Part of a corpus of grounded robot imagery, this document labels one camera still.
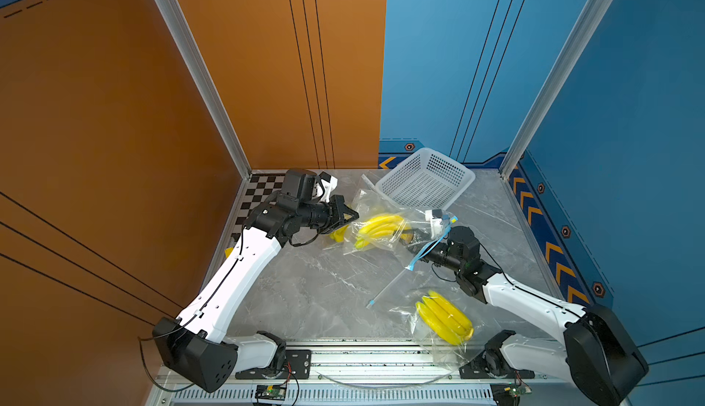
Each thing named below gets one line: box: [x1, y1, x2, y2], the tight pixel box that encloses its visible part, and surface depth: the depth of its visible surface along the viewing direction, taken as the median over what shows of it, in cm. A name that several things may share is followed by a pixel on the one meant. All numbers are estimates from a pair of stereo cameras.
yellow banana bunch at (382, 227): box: [354, 214, 414, 249], surface depth 74 cm
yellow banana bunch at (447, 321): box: [415, 290, 474, 346], surface depth 81 cm
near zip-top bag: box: [366, 269, 487, 370], surface depth 84 cm
